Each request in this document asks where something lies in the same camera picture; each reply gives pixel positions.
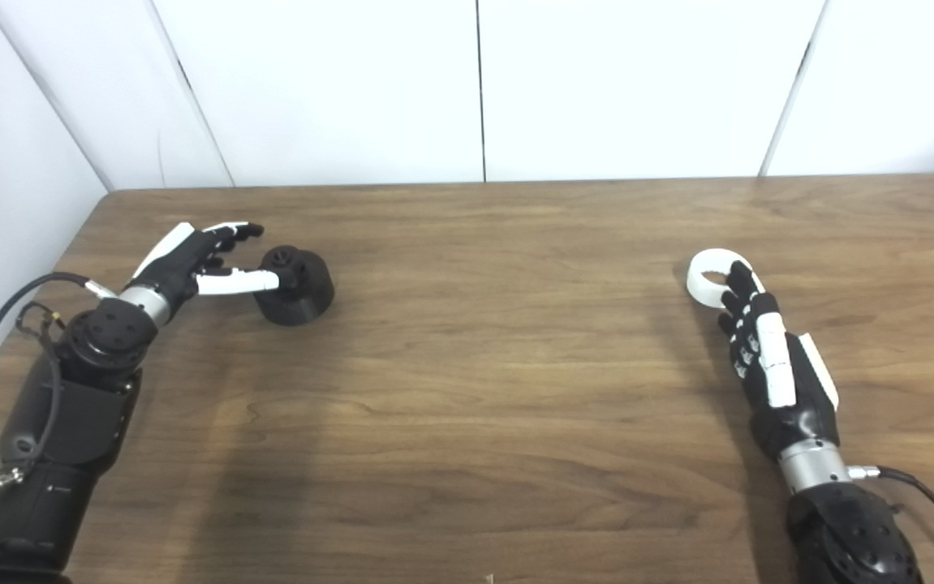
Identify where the round black part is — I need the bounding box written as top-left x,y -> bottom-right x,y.
253,246 -> 335,327

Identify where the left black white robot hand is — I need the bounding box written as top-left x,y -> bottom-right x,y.
132,221 -> 281,314

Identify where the thin wire on left arm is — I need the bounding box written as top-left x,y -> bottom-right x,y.
0,302 -> 63,505

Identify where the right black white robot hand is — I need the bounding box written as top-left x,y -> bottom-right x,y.
718,261 -> 841,462

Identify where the white ring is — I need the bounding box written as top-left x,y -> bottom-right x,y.
687,248 -> 751,309

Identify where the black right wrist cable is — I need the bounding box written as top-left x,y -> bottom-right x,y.
848,465 -> 934,573

